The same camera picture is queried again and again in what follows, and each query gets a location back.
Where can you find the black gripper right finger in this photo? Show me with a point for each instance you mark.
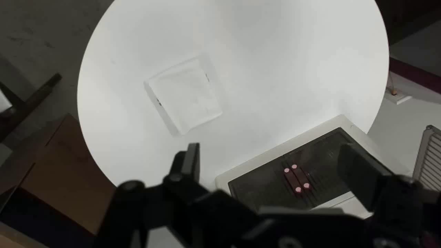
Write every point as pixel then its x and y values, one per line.
pixel 363 179

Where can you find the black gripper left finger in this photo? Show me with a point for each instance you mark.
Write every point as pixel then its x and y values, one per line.
pixel 191 165

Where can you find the white cloth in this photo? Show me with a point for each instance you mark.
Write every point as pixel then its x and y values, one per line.
pixel 184 94

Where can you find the wide open cabinet door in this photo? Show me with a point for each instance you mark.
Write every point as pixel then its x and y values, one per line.
pixel 432 160

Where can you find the white three-tier cabinet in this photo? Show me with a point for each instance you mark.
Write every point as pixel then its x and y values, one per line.
pixel 266 183

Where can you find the small tan floor object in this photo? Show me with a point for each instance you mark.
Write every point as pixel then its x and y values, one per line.
pixel 396 92

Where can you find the white desk with maroon front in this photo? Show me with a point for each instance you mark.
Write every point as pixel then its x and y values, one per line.
pixel 414 73

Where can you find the cardboard box with dark base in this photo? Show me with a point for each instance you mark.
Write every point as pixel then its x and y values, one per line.
pixel 60 174

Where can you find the black metal stand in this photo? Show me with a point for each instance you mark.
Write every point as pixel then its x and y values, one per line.
pixel 36 96

